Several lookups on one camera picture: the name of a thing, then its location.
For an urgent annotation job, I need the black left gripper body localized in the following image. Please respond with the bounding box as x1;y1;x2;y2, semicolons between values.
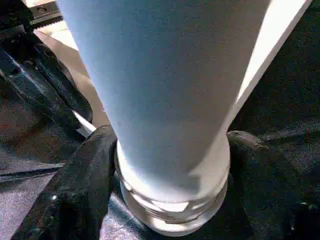
0;0;95;132

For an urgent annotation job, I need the white plastic table top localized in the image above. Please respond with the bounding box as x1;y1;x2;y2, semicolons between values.
30;0;314;140

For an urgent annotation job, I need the white plastic table leg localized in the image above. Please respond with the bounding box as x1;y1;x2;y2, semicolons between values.
55;0;274;237

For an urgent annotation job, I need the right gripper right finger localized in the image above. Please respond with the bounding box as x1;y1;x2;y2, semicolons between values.
215;130;320;240

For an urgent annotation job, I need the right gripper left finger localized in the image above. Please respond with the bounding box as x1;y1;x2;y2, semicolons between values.
10;125;119;240

